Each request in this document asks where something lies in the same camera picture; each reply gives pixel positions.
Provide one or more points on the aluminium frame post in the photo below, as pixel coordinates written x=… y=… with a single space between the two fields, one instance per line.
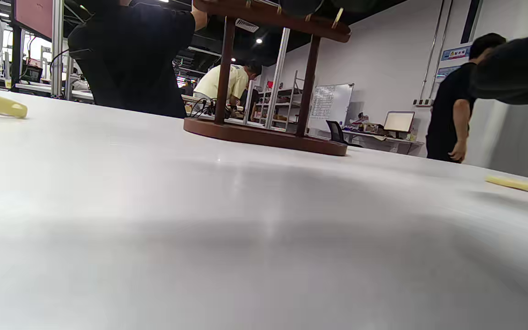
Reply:
x=57 y=46
x=277 y=78

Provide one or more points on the metal storage shelf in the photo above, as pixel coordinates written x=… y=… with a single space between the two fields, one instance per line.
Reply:
x=282 y=106

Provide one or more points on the white whiteboard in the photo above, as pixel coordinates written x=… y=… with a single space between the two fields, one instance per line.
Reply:
x=332 y=105

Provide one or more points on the person's right hand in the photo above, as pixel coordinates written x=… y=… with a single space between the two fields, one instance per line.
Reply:
x=520 y=68

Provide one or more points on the person's left hand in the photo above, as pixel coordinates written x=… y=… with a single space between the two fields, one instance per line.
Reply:
x=300 y=7

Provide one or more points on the brown wooden key rack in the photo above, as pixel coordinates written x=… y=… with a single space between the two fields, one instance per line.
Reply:
x=264 y=137

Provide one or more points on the ceiling air vent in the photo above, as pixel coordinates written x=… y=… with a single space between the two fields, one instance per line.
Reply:
x=247 y=25

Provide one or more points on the red panel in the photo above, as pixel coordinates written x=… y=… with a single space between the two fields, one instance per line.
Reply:
x=35 y=16

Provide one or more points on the small black office chair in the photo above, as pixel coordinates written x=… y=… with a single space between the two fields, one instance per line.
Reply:
x=336 y=130

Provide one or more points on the computer monitor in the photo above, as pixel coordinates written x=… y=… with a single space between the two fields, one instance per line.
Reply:
x=399 y=121

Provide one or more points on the grey cluttered desk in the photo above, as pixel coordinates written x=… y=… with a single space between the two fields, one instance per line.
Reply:
x=383 y=140

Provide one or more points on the blue wall poster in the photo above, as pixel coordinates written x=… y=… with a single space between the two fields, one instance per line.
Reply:
x=455 y=53

